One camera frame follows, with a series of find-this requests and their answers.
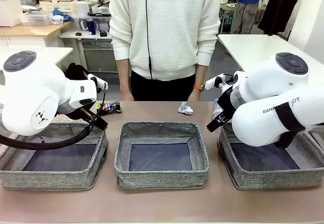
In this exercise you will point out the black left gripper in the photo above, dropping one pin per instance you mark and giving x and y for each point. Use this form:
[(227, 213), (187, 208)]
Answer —
[(87, 114)]

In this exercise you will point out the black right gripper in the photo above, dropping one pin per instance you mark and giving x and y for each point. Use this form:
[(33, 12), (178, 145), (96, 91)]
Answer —
[(226, 105)]

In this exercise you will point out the clear bottle pink label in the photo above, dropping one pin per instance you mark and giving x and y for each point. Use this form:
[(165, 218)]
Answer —
[(217, 110)]

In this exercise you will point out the crushed black blue can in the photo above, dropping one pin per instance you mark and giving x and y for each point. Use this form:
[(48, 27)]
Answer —
[(111, 107)]

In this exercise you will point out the white paper ball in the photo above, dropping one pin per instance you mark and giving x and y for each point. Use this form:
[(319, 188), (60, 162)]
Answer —
[(186, 109)]

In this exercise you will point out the person's right forearm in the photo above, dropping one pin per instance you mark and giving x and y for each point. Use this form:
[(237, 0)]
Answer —
[(123, 71)]

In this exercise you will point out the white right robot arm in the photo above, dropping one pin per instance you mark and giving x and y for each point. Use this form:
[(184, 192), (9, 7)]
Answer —
[(265, 123)]

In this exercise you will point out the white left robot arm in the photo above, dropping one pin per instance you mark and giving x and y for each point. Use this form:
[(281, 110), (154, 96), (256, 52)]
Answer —
[(30, 90)]

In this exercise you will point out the person's left hand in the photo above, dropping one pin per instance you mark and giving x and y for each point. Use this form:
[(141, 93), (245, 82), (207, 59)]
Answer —
[(195, 96)]

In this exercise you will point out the person's right hand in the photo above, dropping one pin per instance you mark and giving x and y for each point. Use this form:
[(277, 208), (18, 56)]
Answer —
[(126, 93)]

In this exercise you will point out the black backpack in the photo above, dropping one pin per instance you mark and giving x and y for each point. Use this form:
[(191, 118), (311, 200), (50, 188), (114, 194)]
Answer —
[(76, 72)]

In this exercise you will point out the black trousers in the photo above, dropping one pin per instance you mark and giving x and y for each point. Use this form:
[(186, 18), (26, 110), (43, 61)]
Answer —
[(162, 90)]

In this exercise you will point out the grey fabric basket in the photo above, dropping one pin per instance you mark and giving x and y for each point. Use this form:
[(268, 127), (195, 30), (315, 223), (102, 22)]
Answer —
[(50, 179), (162, 179), (278, 179)]

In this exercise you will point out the large white table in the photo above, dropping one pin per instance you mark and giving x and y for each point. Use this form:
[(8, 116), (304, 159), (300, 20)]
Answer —
[(253, 49)]

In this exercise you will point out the small black device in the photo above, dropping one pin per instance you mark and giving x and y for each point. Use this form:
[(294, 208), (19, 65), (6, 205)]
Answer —
[(103, 34)]

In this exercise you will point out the small black gadget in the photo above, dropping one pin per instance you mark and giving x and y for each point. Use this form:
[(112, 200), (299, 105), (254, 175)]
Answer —
[(78, 34)]

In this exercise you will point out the white workbench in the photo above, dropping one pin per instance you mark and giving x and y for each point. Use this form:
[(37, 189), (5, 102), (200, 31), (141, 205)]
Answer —
[(68, 35)]

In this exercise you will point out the blue drink bottle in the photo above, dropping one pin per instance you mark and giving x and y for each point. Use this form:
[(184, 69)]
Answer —
[(91, 28)]

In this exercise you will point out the white knit sweater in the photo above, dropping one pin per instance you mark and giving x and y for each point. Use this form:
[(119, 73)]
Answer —
[(172, 32)]

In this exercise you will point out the blue cloth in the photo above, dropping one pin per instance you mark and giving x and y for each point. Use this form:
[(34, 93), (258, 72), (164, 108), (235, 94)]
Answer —
[(67, 18)]

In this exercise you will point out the small white labelled box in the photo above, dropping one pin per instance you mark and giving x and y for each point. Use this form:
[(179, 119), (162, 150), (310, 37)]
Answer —
[(57, 20)]

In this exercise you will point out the wooden top table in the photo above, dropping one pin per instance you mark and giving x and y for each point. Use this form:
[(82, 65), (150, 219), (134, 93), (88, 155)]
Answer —
[(38, 30)]

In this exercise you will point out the white labelled device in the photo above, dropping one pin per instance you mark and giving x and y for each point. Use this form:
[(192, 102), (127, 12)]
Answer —
[(100, 10)]

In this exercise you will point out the white cylindrical container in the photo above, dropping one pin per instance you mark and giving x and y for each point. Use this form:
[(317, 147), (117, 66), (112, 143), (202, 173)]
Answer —
[(82, 9)]

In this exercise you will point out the white perforated plastic basket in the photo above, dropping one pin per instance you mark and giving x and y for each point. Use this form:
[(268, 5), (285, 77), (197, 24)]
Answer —
[(35, 19)]

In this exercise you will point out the beige slotted crate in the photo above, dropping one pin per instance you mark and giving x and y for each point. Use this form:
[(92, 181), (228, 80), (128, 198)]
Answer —
[(58, 6)]

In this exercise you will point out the hanging black coat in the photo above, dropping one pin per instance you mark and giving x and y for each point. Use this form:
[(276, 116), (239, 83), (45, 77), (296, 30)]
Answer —
[(281, 6)]

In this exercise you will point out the white plastic storage box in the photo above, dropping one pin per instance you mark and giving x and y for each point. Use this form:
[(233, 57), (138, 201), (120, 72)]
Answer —
[(10, 9)]

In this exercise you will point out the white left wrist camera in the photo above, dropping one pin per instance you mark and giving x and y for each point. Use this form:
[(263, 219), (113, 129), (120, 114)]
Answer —
[(101, 84)]

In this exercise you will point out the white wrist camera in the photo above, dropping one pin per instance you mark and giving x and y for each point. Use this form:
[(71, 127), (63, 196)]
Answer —
[(101, 84), (211, 83)]

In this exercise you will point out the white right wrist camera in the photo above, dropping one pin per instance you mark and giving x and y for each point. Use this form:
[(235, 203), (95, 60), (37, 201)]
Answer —
[(211, 83)]

